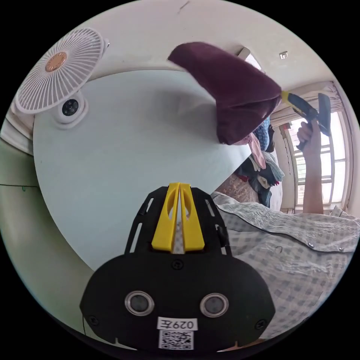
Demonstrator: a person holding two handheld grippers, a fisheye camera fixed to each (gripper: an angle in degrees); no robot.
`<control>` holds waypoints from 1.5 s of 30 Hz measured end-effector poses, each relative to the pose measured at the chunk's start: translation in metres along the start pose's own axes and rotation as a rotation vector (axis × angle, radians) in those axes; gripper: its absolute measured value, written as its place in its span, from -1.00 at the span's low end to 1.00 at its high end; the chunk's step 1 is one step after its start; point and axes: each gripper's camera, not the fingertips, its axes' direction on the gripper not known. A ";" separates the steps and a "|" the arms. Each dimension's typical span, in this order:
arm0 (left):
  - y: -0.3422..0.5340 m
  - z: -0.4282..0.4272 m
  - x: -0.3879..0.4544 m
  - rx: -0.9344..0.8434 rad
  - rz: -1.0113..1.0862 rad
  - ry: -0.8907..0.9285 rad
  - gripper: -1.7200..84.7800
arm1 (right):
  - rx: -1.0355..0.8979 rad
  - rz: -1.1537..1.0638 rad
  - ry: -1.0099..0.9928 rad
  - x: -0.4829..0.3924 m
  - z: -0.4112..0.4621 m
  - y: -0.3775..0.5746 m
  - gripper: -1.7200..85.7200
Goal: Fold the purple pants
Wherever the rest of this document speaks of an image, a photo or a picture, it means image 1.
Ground pile of clothes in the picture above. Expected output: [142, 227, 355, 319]
[235, 115, 286, 209]

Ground window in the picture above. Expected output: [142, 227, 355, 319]
[278, 81, 356, 215]

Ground white wall fan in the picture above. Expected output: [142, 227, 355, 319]
[14, 27, 110, 131]

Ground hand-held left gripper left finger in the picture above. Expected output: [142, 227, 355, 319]
[151, 182, 180, 252]

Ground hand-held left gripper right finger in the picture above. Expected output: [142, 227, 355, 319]
[180, 183, 205, 252]

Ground person's right forearm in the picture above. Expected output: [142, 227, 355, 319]
[302, 142, 324, 215]

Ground person's body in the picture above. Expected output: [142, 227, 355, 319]
[210, 191, 360, 339]

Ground purple pants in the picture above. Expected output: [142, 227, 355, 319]
[167, 42, 283, 146]

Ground person's right hand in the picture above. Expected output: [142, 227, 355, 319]
[296, 121, 322, 154]

